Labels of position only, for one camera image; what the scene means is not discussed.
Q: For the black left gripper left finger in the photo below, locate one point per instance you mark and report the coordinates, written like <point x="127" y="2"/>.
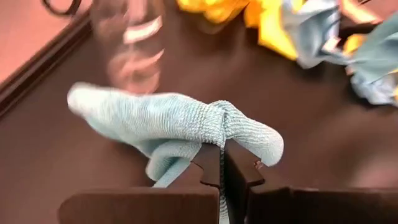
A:
<point x="140" y="205"/>

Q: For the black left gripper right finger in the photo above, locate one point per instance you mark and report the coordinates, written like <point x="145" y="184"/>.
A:
<point x="295" y="205"/>

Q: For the teal microfiber towel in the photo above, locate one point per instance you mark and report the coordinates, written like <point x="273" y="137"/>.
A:
<point x="155" y="121"/>
<point x="314" y="34"/>
<point x="379" y="62"/>

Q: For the yellow microfiber towel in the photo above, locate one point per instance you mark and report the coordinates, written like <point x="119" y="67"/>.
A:
<point x="354" y="43"/>
<point x="214" y="9"/>
<point x="273" y="34"/>

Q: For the clear spray bottle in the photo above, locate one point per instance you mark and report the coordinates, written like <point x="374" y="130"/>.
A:
<point x="133" y="62"/>

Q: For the black aluminium table frame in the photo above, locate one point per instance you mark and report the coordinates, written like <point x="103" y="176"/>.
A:
<point x="37" y="65"/>

